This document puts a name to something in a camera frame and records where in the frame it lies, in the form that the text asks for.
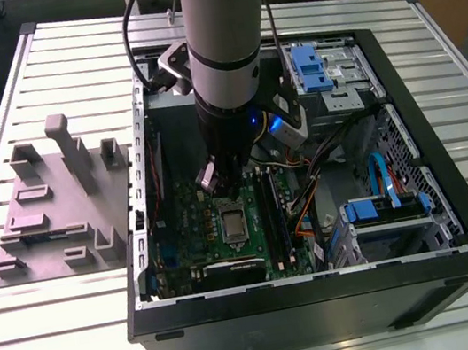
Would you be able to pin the black PC case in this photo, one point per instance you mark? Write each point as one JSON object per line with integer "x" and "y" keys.
{"x": 283, "y": 310}

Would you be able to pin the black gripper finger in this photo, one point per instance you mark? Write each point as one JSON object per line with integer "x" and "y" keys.
{"x": 207, "y": 177}

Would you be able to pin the grey parts rack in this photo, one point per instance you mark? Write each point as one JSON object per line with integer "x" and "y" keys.
{"x": 91, "y": 235}

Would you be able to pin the blue plastic drive latch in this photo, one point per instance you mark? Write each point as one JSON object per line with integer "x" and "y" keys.
{"x": 310, "y": 63}

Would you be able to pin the CPU socket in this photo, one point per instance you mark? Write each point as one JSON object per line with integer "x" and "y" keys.
{"x": 248, "y": 226}

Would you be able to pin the metal drive cage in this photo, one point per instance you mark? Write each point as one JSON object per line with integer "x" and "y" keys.
{"x": 347, "y": 102}

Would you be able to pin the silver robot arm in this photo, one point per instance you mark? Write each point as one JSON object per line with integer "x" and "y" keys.
{"x": 231, "y": 49}

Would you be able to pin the silver CPU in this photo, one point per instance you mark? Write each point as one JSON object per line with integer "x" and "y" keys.
{"x": 234, "y": 222}

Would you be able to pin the metal disk bay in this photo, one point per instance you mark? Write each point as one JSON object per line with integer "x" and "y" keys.
{"x": 395, "y": 225}

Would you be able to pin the RAM stick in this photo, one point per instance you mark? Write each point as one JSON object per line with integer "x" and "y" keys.
{"x": 281, "y": 216}
{"x": 46, "y": 237}

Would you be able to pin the green motherboard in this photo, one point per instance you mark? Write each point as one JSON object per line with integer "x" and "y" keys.
{"x": 199, "y": 234}

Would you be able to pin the blue VGA port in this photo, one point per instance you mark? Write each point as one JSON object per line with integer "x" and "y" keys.
{"x": 152, "y": 285}

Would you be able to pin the hard disk in blue carrier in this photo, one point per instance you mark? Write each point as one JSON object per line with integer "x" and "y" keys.
{"x": 363, "y": 209}

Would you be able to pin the black graphics card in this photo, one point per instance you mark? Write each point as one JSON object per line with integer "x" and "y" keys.
{"x": 232, "y": 272}

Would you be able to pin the grey power supply unit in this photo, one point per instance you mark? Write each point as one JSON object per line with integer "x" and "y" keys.
{"x": 173, "y": 135}

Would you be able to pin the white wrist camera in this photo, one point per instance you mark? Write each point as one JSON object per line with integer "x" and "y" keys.
{"x": 290, "y": 134}

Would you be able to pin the black RAM slot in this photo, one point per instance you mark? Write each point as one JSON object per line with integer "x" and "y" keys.
{"x": 276, "y": 217}
{"x": 266, "y": 219}
{"x": 271, "y": 218}

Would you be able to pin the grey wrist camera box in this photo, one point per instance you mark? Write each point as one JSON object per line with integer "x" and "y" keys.
{"x": 174, "y": 61}

